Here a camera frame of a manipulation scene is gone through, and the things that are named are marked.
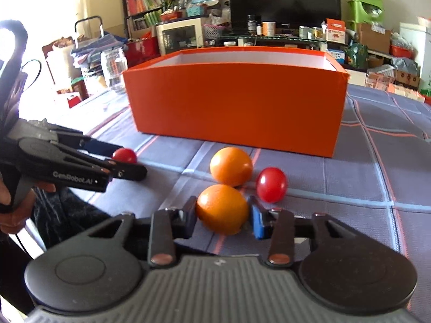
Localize red cherry tomato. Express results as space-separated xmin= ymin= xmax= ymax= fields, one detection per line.
xmin=112 ymin=148 xmax=137 ymax=163
xmin=256 ymin=167 xmax=288 ymax=203

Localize orange fruit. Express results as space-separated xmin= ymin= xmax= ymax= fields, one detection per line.
xmin=196 ymin=184 xmax=249 ymax=236
xmin=210 ymin=147 xmax=253 ymax=187

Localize person's left hand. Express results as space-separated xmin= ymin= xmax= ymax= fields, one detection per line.
xmin=0 ymin=180 xmax=56 ymax=234

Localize folding shopping cart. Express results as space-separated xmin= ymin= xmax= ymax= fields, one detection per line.
xmin=70 ymin=15 xmax=128 ymax=77

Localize red gift bag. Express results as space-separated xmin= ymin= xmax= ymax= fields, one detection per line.
xmin=124 ymin=37 xmax=161 ymax=68

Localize purple plaid bed sheet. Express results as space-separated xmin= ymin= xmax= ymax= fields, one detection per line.
xmin=32 ymin=85 xmax=430 ymax=322

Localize orange cardboard box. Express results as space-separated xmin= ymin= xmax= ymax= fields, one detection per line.
xmin=123 ymin=47 xmax=349 ymax=157

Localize white standing air conditioner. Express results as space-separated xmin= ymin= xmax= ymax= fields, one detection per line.
xmin=85 ymin=0 xmax=125 ymax=37

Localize dark wooden bookshelf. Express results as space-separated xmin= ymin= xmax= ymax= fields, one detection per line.
xmin=123 ymin=0 xmax=164 ymax=39

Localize white tv cabinet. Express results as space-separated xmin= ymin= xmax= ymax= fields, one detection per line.
xmin=155 ymin=16 xmax=368 ymax=87

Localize orange white medicine box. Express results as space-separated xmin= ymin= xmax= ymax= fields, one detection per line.
xmin=325 ymin=18 xmax=346 ymax=44

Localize brown cardboard box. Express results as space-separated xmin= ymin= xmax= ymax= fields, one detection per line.
xmin=356 ymin=23 xmax=392 ymax=54

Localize green stacked storage bins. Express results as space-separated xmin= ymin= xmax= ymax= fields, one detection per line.
xmin=346 ymin=0 xmax=384 ymax=30

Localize white small freezer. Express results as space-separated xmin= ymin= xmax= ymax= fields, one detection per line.
xmin=399 ymin=17 xmax=431 ymax=90

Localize black curved cable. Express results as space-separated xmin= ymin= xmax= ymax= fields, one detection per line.
xmin=0 ymin=20 xmax=29 ymax=126

